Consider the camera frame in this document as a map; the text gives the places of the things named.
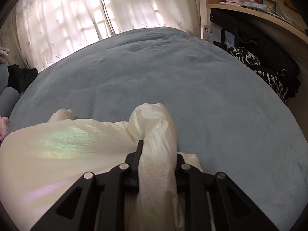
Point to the pink white cat plush toy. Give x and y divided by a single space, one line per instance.
3 127

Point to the light wooden shelf unit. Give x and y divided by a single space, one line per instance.
252 10

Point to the black fuzzy cloth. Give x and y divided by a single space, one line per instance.
21 79

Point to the black white patterned cloth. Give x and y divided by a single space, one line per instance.
264 77

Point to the white leaf print curtain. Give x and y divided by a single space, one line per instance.
156 2
60 16

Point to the floral patterned quilt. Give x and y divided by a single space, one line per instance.
3 54

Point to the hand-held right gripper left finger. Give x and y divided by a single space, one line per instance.
134 173

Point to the rolled grey-blue pillows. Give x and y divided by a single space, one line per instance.
8 98

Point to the small colourful picture box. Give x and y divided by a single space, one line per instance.
269 4

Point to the white shiny puffer jacket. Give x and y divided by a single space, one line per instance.
72 149

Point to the white blue cardboard box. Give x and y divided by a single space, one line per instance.
211 35

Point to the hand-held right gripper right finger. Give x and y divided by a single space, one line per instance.
190 180

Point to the black bag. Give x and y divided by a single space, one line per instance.
264 41

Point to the rolled blue blanket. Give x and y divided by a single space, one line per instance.
3 77

